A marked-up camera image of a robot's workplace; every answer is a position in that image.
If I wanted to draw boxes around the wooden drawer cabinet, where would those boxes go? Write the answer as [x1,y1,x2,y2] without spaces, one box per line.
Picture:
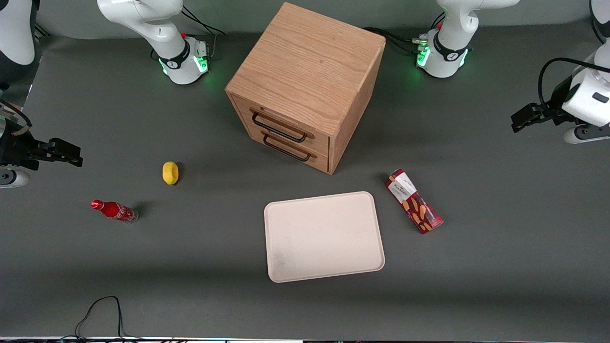
[225,2,386,175]

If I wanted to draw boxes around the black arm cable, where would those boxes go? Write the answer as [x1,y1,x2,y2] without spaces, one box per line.
[538,57,610,108]
[0,99,33,139]

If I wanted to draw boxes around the black metal drawer handle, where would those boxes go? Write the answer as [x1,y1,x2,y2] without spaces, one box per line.
[261,131,318,162]
[250,108,315,143]

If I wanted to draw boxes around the yellow lemon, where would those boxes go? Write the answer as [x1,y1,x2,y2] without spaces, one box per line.
[162,161,180,185]

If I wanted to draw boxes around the thin black looped cable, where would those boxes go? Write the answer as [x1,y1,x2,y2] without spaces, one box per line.
[60,295,143,342]

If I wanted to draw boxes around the red tartan cookie box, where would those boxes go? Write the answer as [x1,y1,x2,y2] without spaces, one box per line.
[385,169,444,235]

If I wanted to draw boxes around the black left arm base cables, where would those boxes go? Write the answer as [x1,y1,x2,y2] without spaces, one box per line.
[364,12,446,54]

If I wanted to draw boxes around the red cola bottle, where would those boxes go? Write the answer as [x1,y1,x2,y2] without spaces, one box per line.
[91,199,139,223]

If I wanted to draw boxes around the wooden drawer front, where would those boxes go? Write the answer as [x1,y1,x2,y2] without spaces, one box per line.
[230,93,331,155]
[240,117,330,173]

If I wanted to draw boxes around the black arm base cables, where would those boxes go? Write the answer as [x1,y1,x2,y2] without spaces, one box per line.
[180,5,225,61]
[364,12,446,54]

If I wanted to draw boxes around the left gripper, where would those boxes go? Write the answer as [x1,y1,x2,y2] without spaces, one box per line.
[511,102,610,144]

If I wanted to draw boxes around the cream rectangular tray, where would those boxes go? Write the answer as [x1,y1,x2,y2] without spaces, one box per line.
[264,192,386,283]

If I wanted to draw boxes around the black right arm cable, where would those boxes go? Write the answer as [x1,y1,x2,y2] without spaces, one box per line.
[0,99,33,139]

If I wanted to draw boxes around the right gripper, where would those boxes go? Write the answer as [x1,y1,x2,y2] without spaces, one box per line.
[0,129,83,189]

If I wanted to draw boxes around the black right arm base cables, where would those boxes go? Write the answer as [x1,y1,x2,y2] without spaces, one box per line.
[180,5,225,61]

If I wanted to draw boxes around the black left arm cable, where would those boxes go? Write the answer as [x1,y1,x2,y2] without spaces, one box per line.
[538,57,610,108]

